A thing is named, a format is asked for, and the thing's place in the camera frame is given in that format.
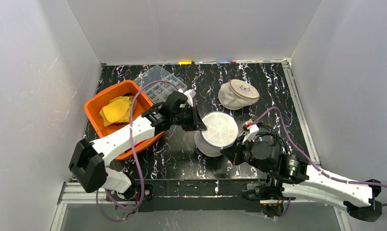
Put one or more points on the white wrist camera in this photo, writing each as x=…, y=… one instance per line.
x=250, y=130
x=190, y=94

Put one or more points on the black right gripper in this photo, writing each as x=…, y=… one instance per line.
x=232, y=153

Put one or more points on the white mesh bag beige trim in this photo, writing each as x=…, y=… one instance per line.
x=237, y=94

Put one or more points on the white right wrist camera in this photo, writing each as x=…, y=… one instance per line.
x=250, y=130

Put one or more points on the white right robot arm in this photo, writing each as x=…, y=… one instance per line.
x=291, y=177

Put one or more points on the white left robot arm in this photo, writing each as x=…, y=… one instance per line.
x=90, y=160

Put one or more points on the white mesh bag blue trim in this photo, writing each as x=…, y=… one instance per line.
x=221, y=133

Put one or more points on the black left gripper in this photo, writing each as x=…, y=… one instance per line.
x=195, y=118

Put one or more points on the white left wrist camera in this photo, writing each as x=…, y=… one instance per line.
x=190, y=94

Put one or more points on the orange plastic basin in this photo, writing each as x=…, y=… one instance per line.
x=143, y=103

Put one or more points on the yellow cloth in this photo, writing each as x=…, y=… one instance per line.
x=116, y=111

